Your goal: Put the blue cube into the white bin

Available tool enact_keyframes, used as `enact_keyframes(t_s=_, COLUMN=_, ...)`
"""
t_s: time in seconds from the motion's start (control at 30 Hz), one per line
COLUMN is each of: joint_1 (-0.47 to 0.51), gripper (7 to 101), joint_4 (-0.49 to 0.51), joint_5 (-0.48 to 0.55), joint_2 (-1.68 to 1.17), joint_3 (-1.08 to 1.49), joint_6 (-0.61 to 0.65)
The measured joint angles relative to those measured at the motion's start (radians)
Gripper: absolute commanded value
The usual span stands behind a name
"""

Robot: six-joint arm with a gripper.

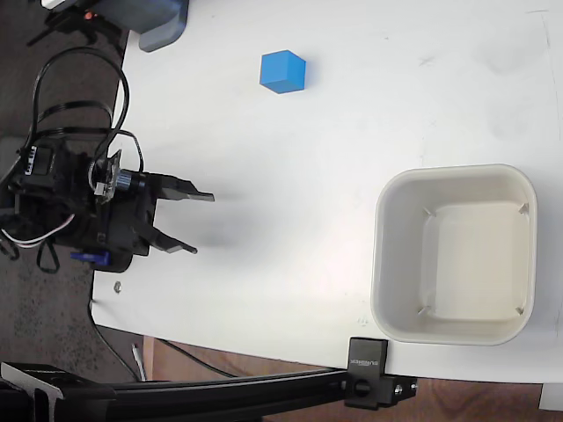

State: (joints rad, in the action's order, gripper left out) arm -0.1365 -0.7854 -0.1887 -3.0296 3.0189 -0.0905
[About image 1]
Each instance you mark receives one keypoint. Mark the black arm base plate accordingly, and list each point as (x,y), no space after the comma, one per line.
(121,262)

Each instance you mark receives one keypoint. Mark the white panel corner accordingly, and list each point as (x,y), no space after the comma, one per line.
(552,397)

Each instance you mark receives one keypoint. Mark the wooden board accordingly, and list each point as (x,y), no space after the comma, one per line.
(308,367)

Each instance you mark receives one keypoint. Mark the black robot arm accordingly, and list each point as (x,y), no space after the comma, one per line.
(48,198)

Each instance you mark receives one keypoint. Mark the white object at edge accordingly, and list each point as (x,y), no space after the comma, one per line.
(57,3)

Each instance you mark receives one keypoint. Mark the small metal nut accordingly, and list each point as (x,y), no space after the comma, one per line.
(118,287)

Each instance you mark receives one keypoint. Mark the blue cube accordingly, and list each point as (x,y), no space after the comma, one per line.
(281,70)

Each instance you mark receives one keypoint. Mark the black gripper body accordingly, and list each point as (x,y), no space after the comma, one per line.
(127,224)

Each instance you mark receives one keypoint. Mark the white square plastic bin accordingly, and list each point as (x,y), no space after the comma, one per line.
(453,264)

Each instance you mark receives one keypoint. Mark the black clamp with orange dot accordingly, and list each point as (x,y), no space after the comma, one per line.
(75,24)

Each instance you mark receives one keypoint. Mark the gray blue stand base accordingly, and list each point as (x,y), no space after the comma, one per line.
(154,22)

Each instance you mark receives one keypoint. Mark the blue base clamp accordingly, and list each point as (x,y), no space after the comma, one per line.
(90,257)

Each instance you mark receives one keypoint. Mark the black table clamp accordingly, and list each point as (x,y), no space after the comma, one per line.
(367,369)

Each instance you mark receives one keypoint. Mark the gripper camera circuit board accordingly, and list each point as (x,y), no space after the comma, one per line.
(110,178)

